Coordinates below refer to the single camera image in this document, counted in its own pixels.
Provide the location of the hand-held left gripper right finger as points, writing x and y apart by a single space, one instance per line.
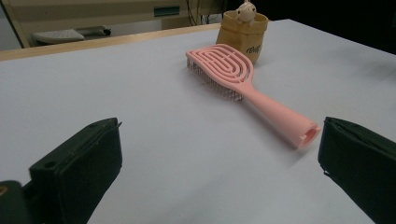
364 168

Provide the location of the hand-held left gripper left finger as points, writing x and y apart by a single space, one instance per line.
81 168

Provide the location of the pink hairbrush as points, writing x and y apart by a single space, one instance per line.
274 115

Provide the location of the tan pen holder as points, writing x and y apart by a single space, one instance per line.
241 42

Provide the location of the wooden table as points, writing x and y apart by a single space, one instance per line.
93 42

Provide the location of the white flat object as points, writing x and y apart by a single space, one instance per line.
57 35

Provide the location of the beige wooden desk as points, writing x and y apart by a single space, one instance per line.
93 12

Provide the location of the small cream animal figure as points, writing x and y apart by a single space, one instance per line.
246 13

